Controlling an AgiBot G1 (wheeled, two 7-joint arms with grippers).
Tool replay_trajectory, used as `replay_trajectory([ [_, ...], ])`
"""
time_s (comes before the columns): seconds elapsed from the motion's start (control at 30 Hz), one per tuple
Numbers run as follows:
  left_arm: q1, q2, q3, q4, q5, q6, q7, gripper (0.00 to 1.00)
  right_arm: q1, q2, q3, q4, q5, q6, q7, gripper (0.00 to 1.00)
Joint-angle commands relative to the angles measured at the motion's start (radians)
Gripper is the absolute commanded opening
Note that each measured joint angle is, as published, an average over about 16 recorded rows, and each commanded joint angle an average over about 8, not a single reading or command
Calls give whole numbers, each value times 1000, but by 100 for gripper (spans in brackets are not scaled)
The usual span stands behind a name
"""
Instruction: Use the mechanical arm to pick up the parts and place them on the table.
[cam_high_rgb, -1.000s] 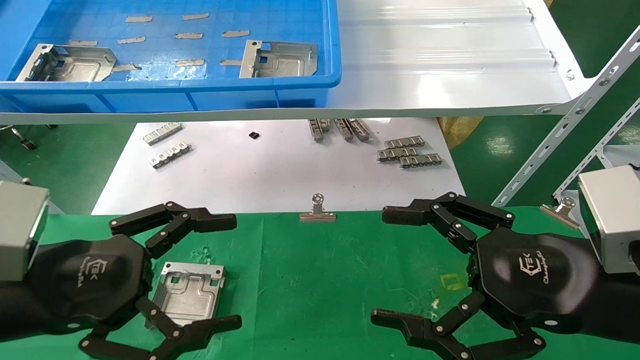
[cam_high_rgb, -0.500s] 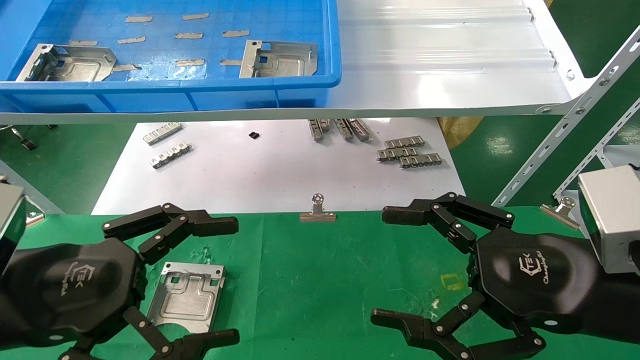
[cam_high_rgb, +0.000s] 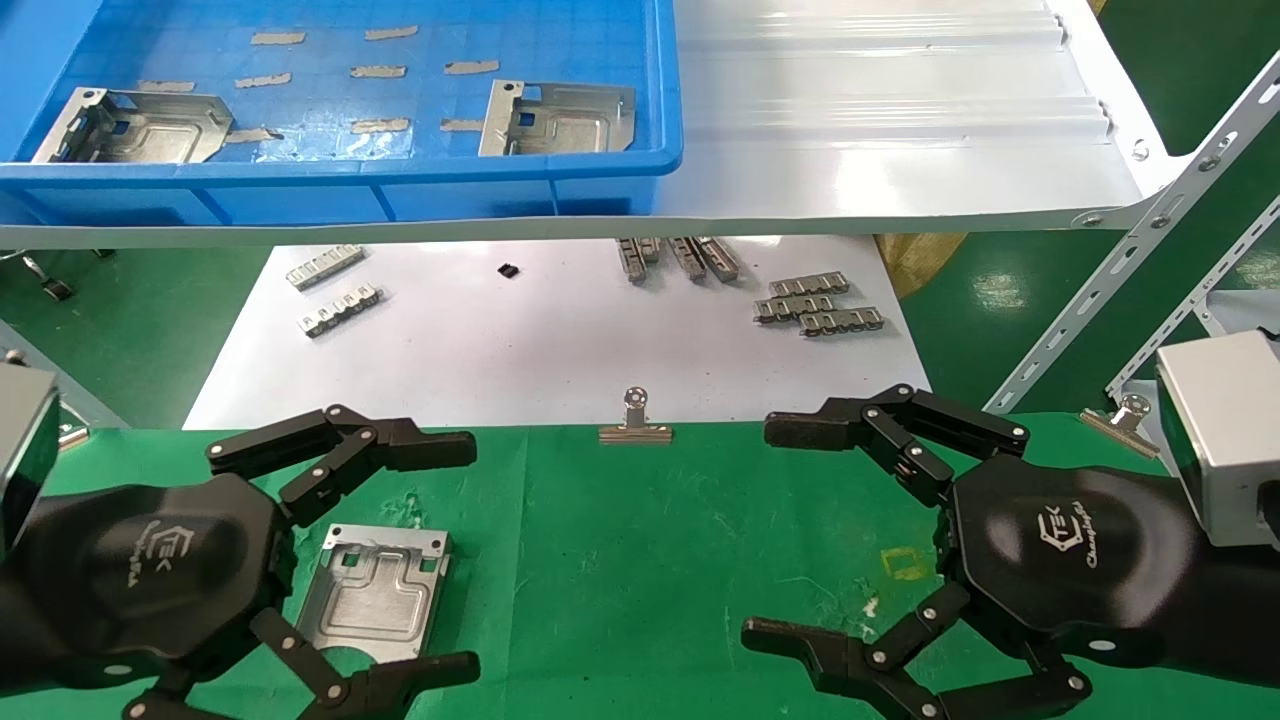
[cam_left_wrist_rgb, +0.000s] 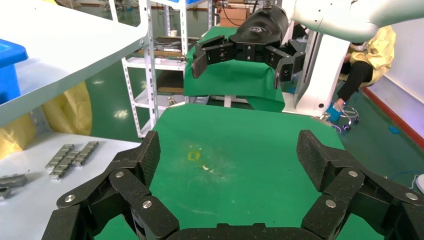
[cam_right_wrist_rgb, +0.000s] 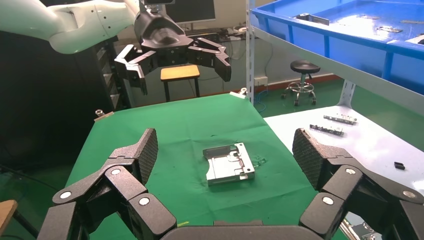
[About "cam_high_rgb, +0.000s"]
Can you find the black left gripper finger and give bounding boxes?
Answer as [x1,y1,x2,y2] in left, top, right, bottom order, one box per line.
[207,405,478,526]

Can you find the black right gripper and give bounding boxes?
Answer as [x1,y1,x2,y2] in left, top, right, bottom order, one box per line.
[741,385,1201,720]

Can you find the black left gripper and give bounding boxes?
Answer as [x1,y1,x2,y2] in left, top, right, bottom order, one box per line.
[25,474,482,720]

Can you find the stamped sheet metal bracket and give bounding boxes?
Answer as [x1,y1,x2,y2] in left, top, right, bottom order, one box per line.
[293,523,453,664]
[32,88,235,164]
[478,80,638,157]

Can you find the white paper board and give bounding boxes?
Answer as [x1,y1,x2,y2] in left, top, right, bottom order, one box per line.
[183,237,933,431]

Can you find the green table cloth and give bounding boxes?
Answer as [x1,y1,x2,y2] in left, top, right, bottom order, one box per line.
[0,412,1280,720]

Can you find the white perforated angle bar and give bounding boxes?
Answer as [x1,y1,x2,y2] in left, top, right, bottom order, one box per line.
[983,48,1280,415]
[1104,193,1280,403]

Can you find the blue plastic bin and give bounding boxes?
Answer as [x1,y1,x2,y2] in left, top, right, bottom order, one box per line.
[0,0,684,227]

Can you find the white sheet metal shelf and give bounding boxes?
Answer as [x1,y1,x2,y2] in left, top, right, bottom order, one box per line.
[0,0,1196,251]

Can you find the grey metal frame bar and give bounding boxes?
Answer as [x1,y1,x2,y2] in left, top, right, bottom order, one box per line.
[0,320,129,431]

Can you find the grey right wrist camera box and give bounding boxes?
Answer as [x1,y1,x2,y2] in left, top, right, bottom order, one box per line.
[1157,332,1280,549]

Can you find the white metal frame beam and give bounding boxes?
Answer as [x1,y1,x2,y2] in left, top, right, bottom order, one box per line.
[1195,288,1280,341]

